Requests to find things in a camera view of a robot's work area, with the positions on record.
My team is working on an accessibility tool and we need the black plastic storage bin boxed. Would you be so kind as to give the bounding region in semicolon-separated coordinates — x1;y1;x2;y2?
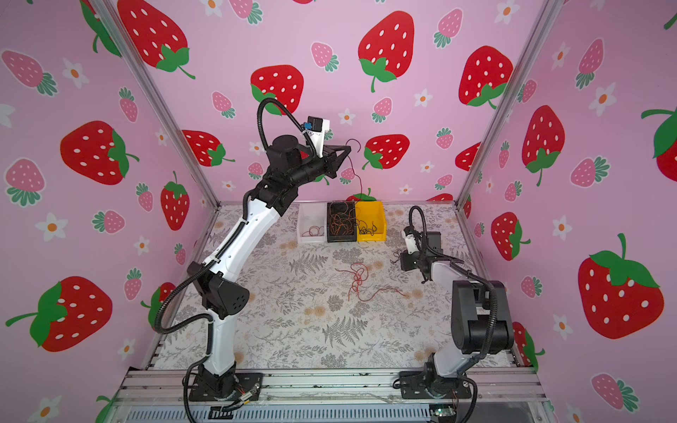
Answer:
326;201;357;243

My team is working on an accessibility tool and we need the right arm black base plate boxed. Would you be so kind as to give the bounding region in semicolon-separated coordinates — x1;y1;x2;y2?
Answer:
392;371;472;400

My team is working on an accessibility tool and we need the yellow plastic storage bin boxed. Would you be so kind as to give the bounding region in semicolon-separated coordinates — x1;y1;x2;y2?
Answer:
355;201;388;243

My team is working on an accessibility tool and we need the orange cable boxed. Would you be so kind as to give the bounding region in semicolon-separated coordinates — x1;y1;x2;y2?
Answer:
329;203;359;239

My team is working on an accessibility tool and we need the aluminium corner post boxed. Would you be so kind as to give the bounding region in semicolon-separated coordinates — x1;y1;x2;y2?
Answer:
92;0;220;210
456;0;564;211

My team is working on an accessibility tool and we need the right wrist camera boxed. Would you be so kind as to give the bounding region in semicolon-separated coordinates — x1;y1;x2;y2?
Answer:
402;226;420;254

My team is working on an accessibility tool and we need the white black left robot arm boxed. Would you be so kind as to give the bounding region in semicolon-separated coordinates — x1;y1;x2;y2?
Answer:
153;98;351;401

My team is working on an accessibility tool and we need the aluminium right corner post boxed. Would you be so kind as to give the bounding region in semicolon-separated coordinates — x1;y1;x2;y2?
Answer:
456;0;564;211

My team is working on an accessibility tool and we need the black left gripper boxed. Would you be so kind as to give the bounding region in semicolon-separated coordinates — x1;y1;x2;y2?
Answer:
284;145;347;194

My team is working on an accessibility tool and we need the white translucent storage bin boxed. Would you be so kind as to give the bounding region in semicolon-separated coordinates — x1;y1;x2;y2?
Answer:
296;203;327;244

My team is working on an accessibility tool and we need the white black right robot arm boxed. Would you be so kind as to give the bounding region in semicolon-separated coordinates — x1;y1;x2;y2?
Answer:
393;206;514;399

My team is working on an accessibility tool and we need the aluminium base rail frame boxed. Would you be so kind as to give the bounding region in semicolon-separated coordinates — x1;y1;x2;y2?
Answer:
99;368;558;422

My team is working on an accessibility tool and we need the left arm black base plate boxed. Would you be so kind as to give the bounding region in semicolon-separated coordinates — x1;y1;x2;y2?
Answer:
188;372;264;402

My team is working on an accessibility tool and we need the aluminium left corner post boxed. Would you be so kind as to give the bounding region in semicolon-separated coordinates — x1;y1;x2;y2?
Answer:
92;0;220;210

